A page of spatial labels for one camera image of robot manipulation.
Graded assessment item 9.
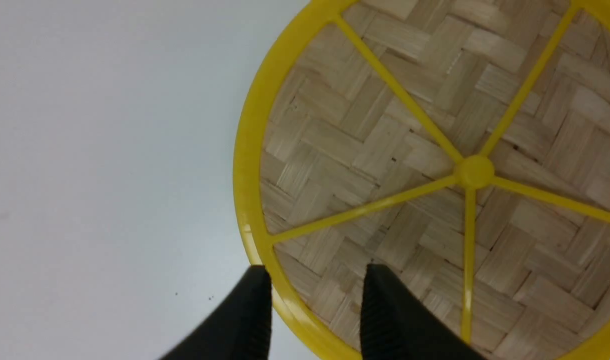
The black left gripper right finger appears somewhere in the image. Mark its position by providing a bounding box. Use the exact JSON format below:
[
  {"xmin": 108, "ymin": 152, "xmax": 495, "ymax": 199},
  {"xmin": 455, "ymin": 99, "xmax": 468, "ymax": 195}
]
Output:
[{"xmin": 360, "ymin": 264, "xmax": 483, "ymax": 360}]

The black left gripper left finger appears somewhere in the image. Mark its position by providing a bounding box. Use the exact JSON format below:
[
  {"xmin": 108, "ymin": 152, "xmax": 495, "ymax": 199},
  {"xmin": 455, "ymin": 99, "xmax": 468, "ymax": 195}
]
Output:
[{"xmin": 162, "ymin": 265, "xmax": 272, "ymax": 360}]

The yellow bamboo steamer lid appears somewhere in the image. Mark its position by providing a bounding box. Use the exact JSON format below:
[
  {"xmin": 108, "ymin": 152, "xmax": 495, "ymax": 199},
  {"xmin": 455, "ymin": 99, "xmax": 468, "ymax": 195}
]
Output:
[{"xmin": 234, "ymin": 0, "xmax": 610, "ymax": 360}]

